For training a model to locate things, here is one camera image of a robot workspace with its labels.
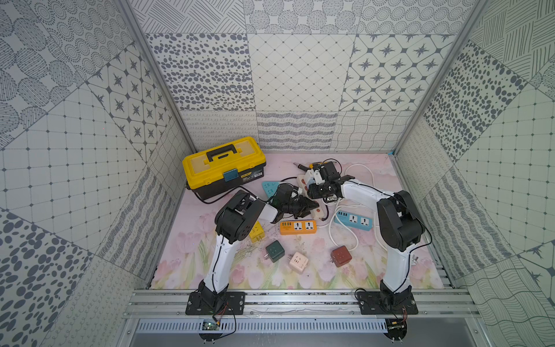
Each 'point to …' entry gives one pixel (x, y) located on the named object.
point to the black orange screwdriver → (302, 168)
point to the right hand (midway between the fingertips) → (314, 193)
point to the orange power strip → (298, 227)
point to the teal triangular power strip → (270, 187)
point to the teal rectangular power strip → (355, 220)
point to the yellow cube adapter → (257, 233)
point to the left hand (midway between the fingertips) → (319, 204)
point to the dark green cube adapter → (275, 251)
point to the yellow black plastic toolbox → (224, 166)
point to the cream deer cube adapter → (298, 261)
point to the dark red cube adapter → (341, 256)
